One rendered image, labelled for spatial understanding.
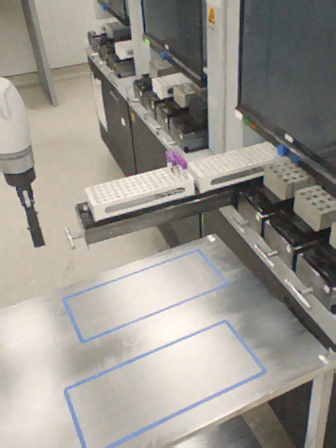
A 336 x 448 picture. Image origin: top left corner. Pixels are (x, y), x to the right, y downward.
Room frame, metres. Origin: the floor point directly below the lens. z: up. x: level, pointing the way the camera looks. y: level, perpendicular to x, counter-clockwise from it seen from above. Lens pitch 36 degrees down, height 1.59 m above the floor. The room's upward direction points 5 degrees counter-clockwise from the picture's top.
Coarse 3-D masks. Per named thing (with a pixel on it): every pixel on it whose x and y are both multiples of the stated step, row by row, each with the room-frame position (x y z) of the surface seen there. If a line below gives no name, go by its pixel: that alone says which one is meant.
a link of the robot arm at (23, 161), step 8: (24, 152) 1.08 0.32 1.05; (32, 152) 1.11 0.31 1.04; (0, 160) 1.07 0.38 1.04; (8, 160) 1.06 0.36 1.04; (16, 160) 1.07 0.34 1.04; (24, 160) 1.08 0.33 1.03; (32, 160) 1.10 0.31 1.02; (0, 168) 1.08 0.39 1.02; (8, 168) 1.06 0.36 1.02; (16, 168) 1.06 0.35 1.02; (24, 168) 1.07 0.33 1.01
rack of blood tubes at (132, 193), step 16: (144, 176) 1.24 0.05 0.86; (160, 176) 1.23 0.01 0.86; (176, 176) 1.23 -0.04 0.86; (96, 192) 1.18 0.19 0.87; (112, 192) 1.17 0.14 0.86; (128, 192) 1.16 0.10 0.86; (144, 192) 1.15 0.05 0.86; (160, 192) 1.17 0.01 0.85; (176, 192) 1.20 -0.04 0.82; (192, 192) 1.20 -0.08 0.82; (96, 208) 1.11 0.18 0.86; (112, 208) 1.17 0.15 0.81; (128, 208) 1.14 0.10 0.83
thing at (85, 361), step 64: (192, 256) 0.92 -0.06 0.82; (0, 320) 0.77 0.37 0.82; (64, 320) 0.75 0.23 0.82; (128, 320) 0.73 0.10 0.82; (192, 320) 0.71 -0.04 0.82; (256, 320) 0.70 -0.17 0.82; (0, 384) 0.60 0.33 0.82; (64, 384) 0.59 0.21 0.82; (128, 384) 0.57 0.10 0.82; (192, 384) 0.56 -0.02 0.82; (256, 384) 0.55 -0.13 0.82; (320, 384) 0.58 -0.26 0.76
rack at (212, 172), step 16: (256, 144) 1.37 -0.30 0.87; (208, 160) 1.30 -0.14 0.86; (224, 160) 1.29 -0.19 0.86; (240, 160) 1.28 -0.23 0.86; (256, 160) 1.28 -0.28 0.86; (272, 160) 1.27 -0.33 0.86; (192, 176) 1.26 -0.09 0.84; (208, 176) 1.21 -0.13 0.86; (224, 176) 1.29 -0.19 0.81; (240, 176) 1.29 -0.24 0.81; (256, 176) 1.26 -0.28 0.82
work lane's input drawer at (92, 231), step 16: (208, 192) 1.20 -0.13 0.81; (224, 192) 1.21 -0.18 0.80; (240, 192) 1.22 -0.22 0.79; (80, 208) 1.17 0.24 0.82; (144, 208) 1.15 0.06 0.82; (160, 208) 1.16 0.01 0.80; (176, 208) 1.16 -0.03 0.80; (192, 208) 1.18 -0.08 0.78; (208, 208) 1.19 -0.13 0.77; (80, 224) 1.14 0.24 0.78; (96, 224) 1.10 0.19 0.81; (112, 224) 1.10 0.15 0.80; (128, 224) 1.12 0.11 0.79; (144, 224) 1.13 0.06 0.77; (160, 224) 1.15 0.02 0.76; (96, 240) 1.09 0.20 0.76
